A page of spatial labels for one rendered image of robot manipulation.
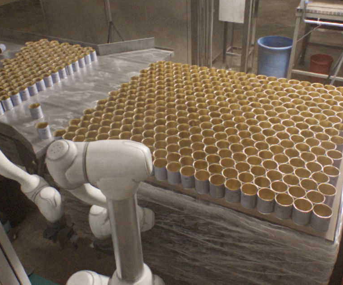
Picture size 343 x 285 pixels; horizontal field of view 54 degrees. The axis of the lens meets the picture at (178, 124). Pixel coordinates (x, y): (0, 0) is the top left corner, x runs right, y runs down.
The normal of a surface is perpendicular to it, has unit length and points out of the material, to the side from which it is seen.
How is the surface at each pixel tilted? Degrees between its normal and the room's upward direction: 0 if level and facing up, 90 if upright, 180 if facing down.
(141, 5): 90
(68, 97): 0
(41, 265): 0
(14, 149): 90
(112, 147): 10
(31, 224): 0
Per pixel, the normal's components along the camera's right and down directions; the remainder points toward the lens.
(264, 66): -0.68, 0.47
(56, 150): -0.18, -0.55
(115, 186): 0.04, 0.49
